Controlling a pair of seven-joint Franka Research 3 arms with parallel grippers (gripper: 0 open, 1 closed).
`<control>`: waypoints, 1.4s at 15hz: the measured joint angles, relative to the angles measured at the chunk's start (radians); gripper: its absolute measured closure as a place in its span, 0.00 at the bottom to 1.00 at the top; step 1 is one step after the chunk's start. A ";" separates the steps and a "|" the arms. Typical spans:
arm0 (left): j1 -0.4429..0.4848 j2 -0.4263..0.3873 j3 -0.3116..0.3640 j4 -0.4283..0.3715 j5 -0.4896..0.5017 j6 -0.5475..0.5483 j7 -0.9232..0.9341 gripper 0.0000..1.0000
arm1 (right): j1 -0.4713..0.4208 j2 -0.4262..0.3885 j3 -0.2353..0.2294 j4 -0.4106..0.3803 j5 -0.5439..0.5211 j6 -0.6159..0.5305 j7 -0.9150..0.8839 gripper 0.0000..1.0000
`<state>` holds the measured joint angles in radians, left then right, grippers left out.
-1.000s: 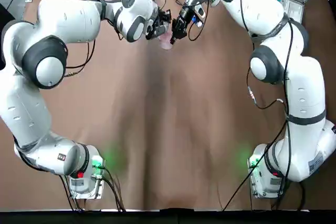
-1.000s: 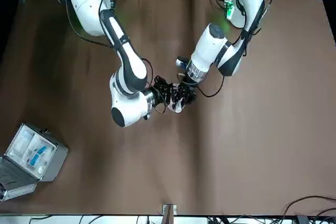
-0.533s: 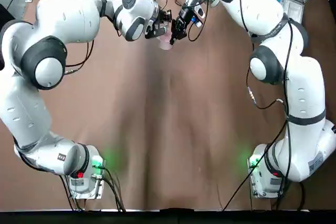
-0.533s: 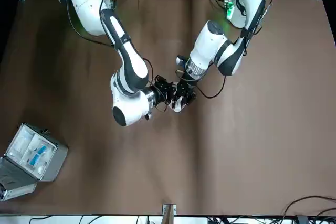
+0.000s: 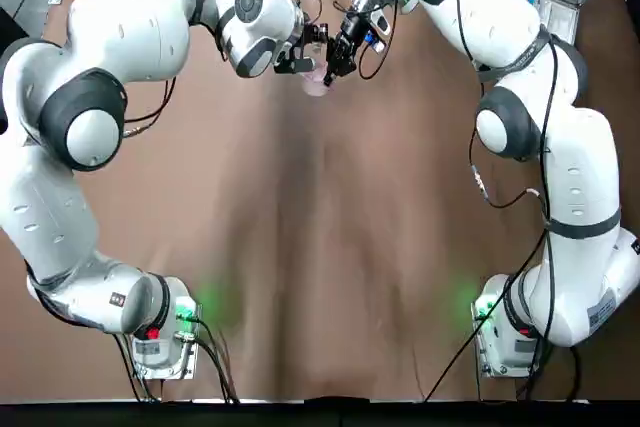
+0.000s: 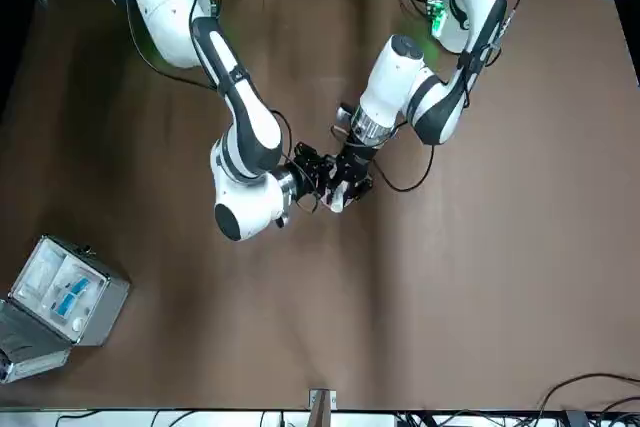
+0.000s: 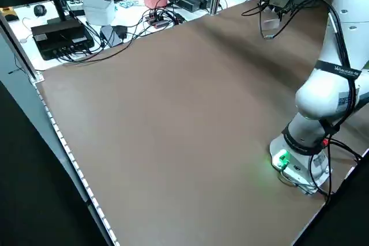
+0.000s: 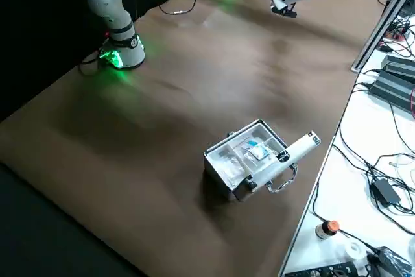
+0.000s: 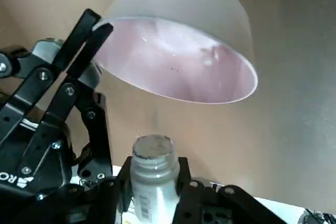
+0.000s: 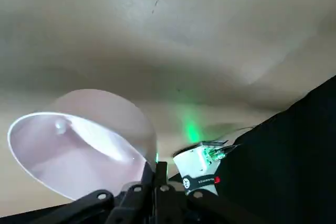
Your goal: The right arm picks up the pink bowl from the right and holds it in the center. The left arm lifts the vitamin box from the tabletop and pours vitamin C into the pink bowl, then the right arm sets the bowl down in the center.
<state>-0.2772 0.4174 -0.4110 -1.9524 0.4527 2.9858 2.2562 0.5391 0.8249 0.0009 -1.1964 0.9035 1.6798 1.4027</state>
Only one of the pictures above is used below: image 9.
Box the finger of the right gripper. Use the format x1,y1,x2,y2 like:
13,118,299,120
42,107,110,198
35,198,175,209
0,8,102,143
15,23,114,182

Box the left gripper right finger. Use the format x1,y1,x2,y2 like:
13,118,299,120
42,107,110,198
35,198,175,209
173,156,288,224

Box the pink bowl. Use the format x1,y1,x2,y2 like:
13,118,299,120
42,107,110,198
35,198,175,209
93,0,259,104

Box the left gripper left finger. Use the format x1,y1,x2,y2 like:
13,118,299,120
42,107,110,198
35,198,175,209
34,155,134,224

